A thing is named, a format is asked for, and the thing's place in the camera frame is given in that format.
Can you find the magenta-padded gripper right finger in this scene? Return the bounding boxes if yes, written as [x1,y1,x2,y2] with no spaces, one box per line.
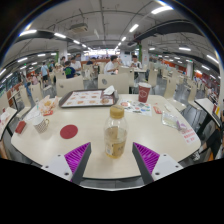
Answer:
[131,142,184,186]

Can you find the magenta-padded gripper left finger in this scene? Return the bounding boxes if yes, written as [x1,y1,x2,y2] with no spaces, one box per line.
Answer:
[40,142,92,186]

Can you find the clear bottle with yellow cap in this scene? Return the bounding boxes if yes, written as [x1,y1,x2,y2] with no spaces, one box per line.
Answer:
[103,104,129,160]

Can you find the flat round red coaster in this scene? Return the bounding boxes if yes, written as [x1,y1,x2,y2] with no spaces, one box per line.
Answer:
[59,124,79,140]

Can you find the clear plastic wrapper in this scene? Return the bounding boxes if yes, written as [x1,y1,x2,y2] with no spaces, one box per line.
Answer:
[161,111,188,131]

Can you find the white paper with red print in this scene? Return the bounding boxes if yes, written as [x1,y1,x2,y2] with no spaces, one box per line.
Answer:
[181,127,200,145]

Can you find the colourful sticker sheet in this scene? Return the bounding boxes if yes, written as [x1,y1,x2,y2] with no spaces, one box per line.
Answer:
[119,99,153,117]

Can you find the dark food tray, paper liner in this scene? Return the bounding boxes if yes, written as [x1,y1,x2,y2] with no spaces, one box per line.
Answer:
[58,88,120,109]

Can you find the crumpled food wrapper with fries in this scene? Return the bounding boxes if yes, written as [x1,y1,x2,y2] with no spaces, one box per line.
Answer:
[37,94,61,116]

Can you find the white printed card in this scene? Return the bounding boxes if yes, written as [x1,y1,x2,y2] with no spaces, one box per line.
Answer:
[23,105,43,123]

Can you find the red tissue packet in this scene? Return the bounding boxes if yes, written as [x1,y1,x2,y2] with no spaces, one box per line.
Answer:
[14,120,28,135]

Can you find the red paper cup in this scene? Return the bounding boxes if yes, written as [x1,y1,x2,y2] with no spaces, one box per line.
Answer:
[137,82,152,104]

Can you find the cream chair with round hole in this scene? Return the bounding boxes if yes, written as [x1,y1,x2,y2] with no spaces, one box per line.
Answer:
[55,75,85,98]
[97,72,130,95]

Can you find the crumpled white napkin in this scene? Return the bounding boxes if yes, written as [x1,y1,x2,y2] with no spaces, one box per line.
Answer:
[102,85,117,97]

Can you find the far cream chairs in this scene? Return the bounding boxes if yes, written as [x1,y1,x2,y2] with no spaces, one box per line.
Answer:
[13,61,214,114]

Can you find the cream side table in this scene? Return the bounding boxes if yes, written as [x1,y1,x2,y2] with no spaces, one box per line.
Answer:
[194,97,223,128]
[0,106,18,141]

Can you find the white and red food bag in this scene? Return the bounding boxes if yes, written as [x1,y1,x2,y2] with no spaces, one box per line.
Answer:
[0,111,11,129]

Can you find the ceiling air conditioner unit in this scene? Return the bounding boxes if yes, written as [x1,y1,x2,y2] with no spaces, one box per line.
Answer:
[69,22,89,34]

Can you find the ceiling strip lights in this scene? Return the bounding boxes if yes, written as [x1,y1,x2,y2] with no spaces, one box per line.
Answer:
[0,4,224,81]

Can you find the white patterned mug, gold handle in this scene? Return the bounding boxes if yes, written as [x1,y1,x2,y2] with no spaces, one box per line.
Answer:
[32,114,50,135]

